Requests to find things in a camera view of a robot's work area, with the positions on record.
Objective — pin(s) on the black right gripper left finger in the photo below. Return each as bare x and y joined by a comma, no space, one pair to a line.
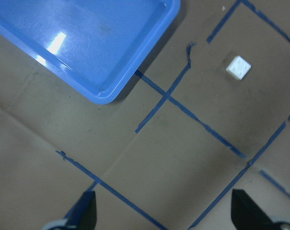
84,213

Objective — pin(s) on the blue plastic tray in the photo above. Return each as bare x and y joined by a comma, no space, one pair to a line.
95,46

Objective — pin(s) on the white block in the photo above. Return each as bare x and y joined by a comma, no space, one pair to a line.
238,67

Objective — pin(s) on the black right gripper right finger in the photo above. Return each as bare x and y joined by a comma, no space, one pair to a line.
246,214

